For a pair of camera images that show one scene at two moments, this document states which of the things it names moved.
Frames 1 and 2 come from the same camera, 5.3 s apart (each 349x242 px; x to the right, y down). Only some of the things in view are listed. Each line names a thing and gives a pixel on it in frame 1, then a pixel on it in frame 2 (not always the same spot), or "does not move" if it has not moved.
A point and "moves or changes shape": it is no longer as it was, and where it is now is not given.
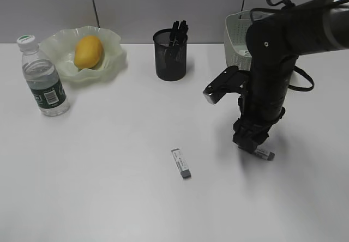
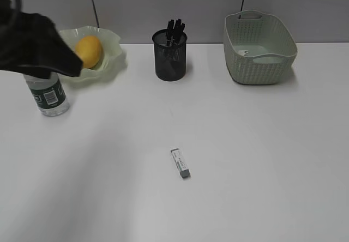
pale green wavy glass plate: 60,46 does not move
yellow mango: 88,52 does not move
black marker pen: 175,33 moves or changes shape
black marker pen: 174,34 moves or changes shape
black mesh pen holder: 170,54 does not move
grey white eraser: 181,163 does not move
